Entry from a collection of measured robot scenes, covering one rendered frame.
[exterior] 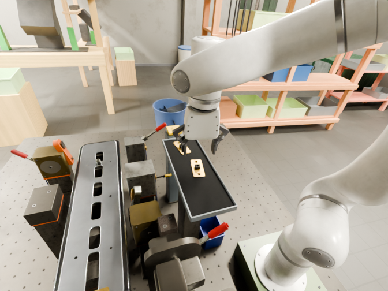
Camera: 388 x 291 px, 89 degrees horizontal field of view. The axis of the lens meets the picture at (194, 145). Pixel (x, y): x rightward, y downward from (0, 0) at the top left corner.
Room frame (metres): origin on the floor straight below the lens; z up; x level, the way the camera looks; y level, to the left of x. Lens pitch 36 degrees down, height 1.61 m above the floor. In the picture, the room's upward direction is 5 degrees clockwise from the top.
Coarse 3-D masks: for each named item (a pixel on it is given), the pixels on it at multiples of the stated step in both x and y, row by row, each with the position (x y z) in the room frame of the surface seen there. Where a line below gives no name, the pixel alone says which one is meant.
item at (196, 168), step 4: (192, 160) 0.53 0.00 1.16; (196, 160) 0.53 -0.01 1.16; (200, 160) 0.54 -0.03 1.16; (192, 164) 0.51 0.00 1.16; (196, 164) 0.50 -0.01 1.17; (200, 164) 0.51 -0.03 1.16; (192, 168) 0.49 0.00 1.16; (196, 168) 0.49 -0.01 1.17; (200, 168) 0.49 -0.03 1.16; (196, 172) 0.47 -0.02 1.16; (200, 172) 0.47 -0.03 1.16; (196, 176) 0.45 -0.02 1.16; (200, 176) 0.46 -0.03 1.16; (204, 176) 0.46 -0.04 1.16
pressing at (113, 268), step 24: (96, 144) 0.78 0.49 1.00; (120, 168) 0.63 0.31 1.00; (72, 192) 0.48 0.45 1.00; (120, 192) 0.49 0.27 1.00; (72, 216) 0.38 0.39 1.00; (120, 216) 0.39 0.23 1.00; (72, 240) 0.30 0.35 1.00; (120, 240) 0.31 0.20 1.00; (72, 264) 0.23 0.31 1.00; (120, 264) 0.24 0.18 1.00; (72, 288) 0.18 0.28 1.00; (120, 288) 0.19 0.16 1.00
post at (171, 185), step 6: (168, 138) 0.69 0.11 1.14; (168, 162) 0.69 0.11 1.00; (168, 168) 0.70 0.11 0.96; (168, 180) 0.70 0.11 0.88; (174, 180) 0.70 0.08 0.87; (168, 186) 0.70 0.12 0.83; (174, 186) 0.70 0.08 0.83; (168, 192) 0.70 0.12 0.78; (174, 192) 0.70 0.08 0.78; (168, 198) 0.70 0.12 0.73; (174, 198) 0.70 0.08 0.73
